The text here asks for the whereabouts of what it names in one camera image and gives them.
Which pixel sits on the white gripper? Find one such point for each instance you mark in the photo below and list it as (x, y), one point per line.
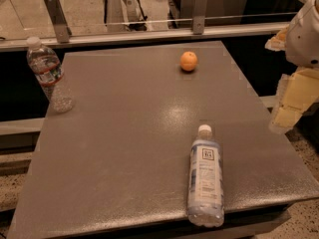
(304, 39)

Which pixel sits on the metal bracket post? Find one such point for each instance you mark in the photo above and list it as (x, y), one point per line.
(59, 22)
(198, 16)

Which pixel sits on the right metal bracket post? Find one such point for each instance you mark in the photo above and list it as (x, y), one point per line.
(198, 16)

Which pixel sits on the orange fruit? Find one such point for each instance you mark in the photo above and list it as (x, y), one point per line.
(188, 61)

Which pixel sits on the metal horizontal rail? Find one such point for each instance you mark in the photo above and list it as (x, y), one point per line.
(147, 37)

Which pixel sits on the clear water bottle red label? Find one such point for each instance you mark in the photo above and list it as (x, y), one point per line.
(50, 74)

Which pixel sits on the left metal bracket post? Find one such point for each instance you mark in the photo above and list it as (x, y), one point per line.
(59, 22)

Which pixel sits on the blue label plastic bottle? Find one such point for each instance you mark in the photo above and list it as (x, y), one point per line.
(205, 205)

